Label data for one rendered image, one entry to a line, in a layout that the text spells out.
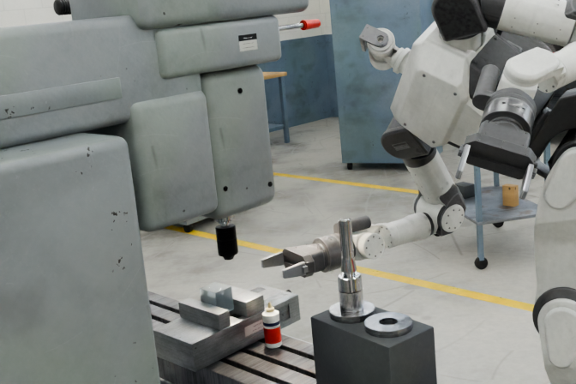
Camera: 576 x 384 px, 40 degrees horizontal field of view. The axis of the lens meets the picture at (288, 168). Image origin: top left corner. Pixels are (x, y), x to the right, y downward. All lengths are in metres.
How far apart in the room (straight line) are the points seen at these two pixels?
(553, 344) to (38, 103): 1.19
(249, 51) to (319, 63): 9.88
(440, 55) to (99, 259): 0.82
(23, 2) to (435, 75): 7.41
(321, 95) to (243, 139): 9.90
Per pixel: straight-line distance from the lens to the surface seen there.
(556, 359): 1.90
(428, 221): 2.15
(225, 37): 1.68
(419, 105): 1.80
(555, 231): 1.83
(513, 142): 1.38
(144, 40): 1.56
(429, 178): 2.09
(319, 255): 1.95
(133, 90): 1.55
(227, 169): 1.71
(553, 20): 1.70
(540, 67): 1.51
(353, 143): 8.04
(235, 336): 1.94
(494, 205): 5.44
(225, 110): 1.70
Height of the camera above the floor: 1.76
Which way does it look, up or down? 12 degrees down
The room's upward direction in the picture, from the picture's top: 5 degrees counter-clockwise
